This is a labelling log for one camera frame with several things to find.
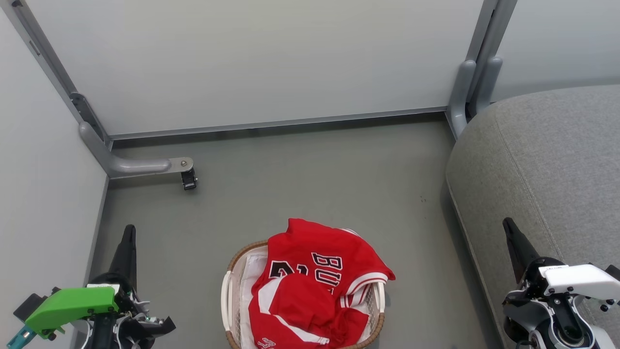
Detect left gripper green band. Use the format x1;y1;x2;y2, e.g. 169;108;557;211
7;224;176;349

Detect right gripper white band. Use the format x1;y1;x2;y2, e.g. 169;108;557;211
502;217;620;312

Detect white garment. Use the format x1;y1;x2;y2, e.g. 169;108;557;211
239;251;272;349

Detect red basketball jersey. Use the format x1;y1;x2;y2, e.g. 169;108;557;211
248;218;396;349

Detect grey fabric sofa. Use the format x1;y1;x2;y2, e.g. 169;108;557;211
446;85;620;349

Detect grey partition foot with caster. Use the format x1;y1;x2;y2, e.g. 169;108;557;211
78;121;194;179

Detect woven laundry basket white handles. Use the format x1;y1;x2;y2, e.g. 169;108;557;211
221;240;387;349

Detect grey partition bottom rail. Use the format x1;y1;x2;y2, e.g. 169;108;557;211
109;107;448;142

